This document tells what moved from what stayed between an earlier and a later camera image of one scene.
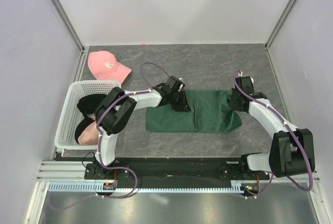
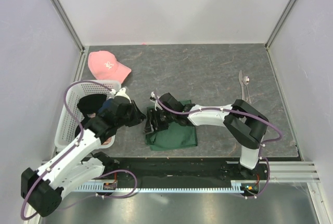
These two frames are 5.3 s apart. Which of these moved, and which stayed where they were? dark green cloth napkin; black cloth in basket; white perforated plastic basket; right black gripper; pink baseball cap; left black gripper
Moved: right black gripper; left black gripper; dark green cloth napkin
Stayed: white perforated plastic basket; black cloth in basket; pink baseball cap
